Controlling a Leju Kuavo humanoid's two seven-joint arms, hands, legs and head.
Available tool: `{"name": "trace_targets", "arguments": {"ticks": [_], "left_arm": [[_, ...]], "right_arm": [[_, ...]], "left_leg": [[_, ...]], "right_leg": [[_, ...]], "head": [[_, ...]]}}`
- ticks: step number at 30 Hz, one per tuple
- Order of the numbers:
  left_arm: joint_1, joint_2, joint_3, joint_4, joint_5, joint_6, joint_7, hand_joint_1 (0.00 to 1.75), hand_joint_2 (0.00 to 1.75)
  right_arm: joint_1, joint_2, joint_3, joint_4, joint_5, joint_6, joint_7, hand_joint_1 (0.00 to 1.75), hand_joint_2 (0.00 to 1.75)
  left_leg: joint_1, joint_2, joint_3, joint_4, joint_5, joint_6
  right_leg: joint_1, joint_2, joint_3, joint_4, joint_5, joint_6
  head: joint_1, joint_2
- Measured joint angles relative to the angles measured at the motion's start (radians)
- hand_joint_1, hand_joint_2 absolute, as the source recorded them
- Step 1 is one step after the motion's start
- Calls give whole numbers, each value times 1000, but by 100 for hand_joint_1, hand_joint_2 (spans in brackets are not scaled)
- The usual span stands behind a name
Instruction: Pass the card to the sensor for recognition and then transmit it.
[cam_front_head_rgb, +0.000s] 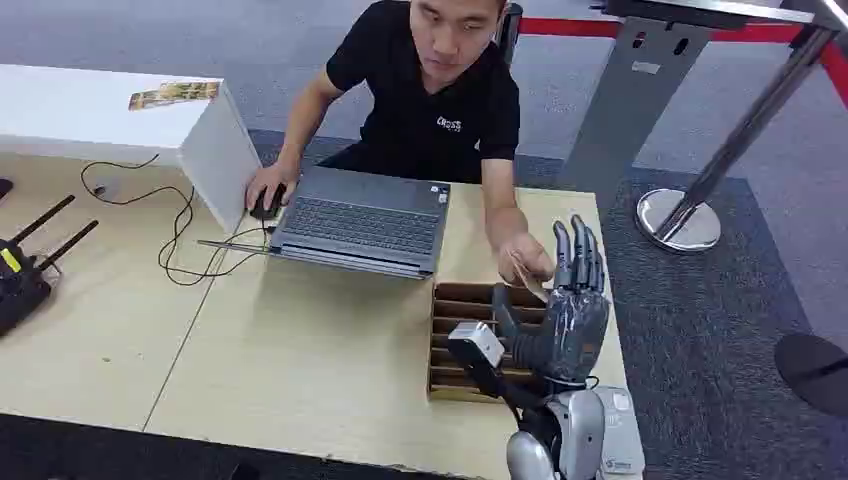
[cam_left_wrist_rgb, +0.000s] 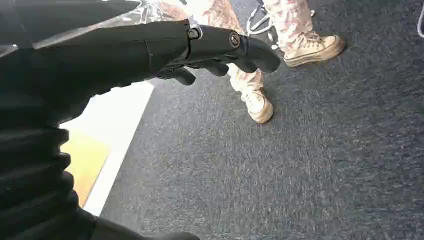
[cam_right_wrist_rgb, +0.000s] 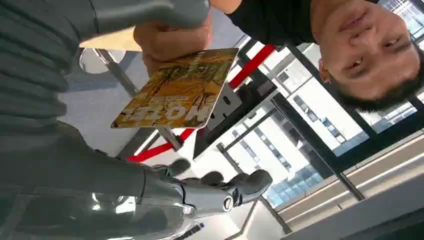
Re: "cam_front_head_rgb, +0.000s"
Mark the person's left hand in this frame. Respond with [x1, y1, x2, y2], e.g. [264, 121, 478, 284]
[496, 231, 557, 287]

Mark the person's right hand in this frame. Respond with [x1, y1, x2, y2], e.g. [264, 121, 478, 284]
[245, 163, 301, 213]

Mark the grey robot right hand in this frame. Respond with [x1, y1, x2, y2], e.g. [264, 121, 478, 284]
[492, 214, 611, 387]

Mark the tan card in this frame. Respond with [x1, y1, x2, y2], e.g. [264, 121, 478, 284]
[508, 253, 550, 304]

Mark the black computer mouse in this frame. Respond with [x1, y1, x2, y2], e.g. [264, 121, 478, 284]
[249, 183, 288, 222]

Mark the wooden card box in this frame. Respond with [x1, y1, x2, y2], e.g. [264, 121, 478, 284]
[427, 281, 552, 404]

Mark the grey laptop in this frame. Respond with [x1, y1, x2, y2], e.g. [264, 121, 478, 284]
[197, 165, 453, 281]

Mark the white desk device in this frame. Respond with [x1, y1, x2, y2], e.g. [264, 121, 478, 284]
[594, 386, 647, 480]

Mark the printed card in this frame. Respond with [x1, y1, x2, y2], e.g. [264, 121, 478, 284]
[127, 80, 222, 113]

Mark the person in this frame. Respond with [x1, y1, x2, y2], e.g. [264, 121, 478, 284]
[245, 0, 558, 286]

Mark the white shelf box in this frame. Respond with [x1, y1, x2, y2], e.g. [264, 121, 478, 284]
[0, 64, 264, 235]

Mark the grey metal table stand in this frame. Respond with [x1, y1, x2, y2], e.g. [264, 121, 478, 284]
[555, 0, 817, 215]

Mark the red barrier belt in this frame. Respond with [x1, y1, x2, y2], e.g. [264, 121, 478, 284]
[516, 17, 848, 111]

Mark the black round base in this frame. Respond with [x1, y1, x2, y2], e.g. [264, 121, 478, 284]
[773, 332, 848, 419]

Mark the black router with antennas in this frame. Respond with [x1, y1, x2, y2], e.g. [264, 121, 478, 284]
[0, 194, 101, 339]

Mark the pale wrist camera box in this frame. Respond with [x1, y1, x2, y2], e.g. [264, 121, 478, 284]
[447, 321, 507, 370]

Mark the black cable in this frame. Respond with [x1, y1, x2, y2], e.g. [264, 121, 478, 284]
[79, 153, 277, 288]

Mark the chrome stanchion post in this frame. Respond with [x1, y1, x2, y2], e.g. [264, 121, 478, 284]
[634, 23, 840, 254]

